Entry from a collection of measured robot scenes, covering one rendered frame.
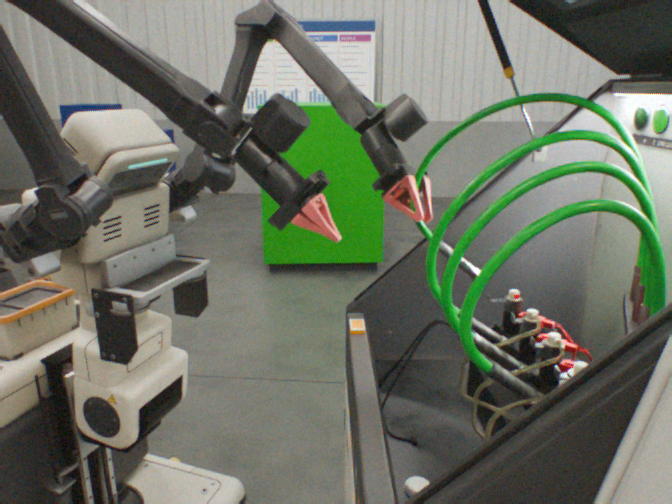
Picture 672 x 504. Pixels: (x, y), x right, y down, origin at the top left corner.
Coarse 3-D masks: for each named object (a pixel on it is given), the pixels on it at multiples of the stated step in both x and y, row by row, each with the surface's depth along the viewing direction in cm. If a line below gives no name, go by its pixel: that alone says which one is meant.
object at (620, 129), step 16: (528, 96) 85; (544, 96) 84; (560, 96) 83; (576, 96) 83; (480, 112) 89; (608, 112) 82; (464, 128) 90; (624, 128) 82; (640, 160) 82; (416, 176) 95; (416, 224) 98; (640, 240) 85; (640, 256) 86; (640, 272) 86
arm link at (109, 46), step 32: (32, 0) 74; (64, 0) 74; (64, 32) 75; (96, 32) 75; (128, 64) 76; (160, 64) 77; (160, 96) 78; (192, 96) 77; (192, 128) 79; (224, 128) 78
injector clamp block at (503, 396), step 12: (492, 360) 94; (468, 372) 97; (480, 372) 90; (468, 384) 97; (480, 384) 89; (492, 384) 86; (480, 396) 89; (492, 396) 83; (504, 396) 83; (516, 396) 83; (480, 408) 89; (516, 408) 80; (528, 408) 85; (480, 420) 89; (504, 420) 77; (492, 432) 83
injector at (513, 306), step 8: (504, 304) 88; (512, 304) 87; (520, 304) 87; (504, 312) 88; (520, 312) 87; (504, 320) 88; (496, 328) 88; (504, 328) 89; (512, 328) 88; (504, 336) 89; (512, 336) 88; (512, 344) 89
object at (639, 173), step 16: (528, 144) 72; (544, 144) 72; (608, 144) 72; (624, 144) 72; (496, 160) 73; (512, 160) 73; (480, 176) 73; (640, 176) 73; (464, 192) 74; (448, 208) 75; (448, 224) 75; (432, 240) 76; (432, 256) 76; (432, 272) 77; (432, 288) 78; (640, 288) 78; (640, 304) 79; (496, 336) 80
